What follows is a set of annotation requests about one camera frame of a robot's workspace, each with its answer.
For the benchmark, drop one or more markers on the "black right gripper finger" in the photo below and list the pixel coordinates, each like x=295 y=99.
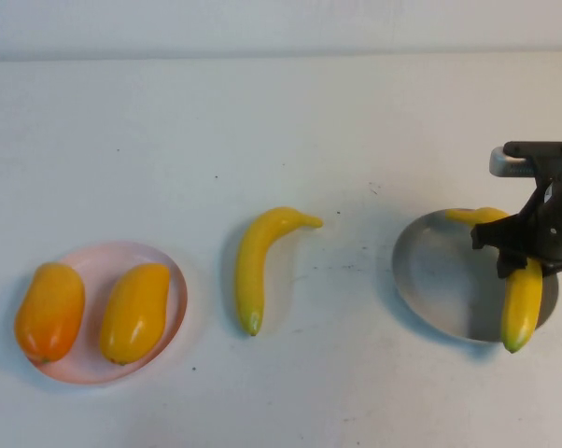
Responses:
x=510 y=266

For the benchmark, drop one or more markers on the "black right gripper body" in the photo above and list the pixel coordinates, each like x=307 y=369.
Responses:
x=552 y=228

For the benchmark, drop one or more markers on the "yellow banana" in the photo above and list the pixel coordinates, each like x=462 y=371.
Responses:
x=521 y=308
x=253 y=261

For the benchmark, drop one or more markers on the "yellow mango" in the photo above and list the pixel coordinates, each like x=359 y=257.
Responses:
x=134 y=312

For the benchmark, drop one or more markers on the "orange mango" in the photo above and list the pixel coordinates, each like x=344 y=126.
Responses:
x=50 y=312

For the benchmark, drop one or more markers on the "blue-grey round plate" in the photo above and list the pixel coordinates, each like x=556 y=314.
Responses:
x=439 y=280

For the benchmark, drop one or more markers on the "pink round plate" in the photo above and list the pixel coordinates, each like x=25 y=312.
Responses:
x=92 y=345

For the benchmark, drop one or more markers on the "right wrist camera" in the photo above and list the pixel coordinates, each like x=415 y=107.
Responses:
x=510 y=163

